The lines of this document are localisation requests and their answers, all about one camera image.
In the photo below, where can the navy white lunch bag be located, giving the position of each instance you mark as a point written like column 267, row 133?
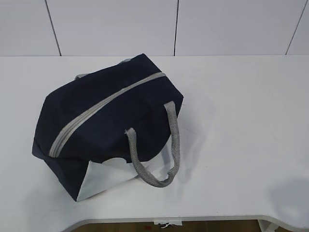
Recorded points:
column 110, row 126

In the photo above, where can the white table leg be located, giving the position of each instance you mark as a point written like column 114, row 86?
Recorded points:
column 266, row 226

